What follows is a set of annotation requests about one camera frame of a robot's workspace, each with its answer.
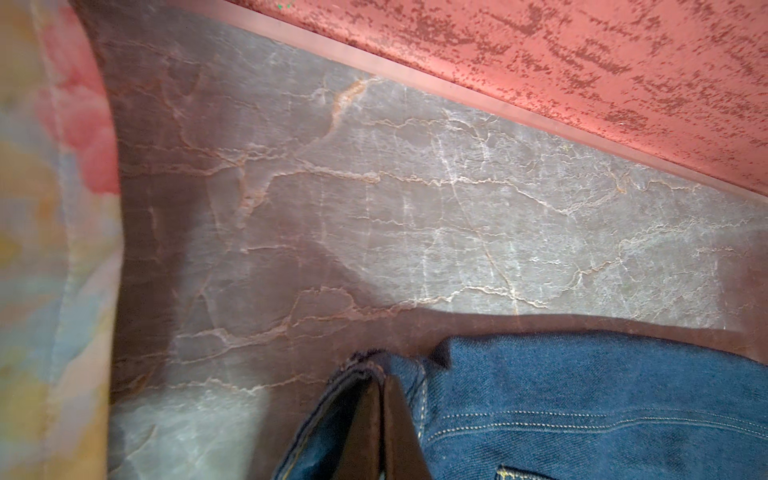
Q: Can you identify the pastel floral skirt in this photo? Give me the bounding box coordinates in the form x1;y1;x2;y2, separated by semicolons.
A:
1;1;123;479

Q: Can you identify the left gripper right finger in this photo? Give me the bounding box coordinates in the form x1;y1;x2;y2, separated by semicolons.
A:
383;376;431;480

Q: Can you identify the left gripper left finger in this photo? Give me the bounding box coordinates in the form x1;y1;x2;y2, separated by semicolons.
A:
333;381;382;480

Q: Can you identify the blue denim skirt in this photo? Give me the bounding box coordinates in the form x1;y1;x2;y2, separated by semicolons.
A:
274;332;767;479

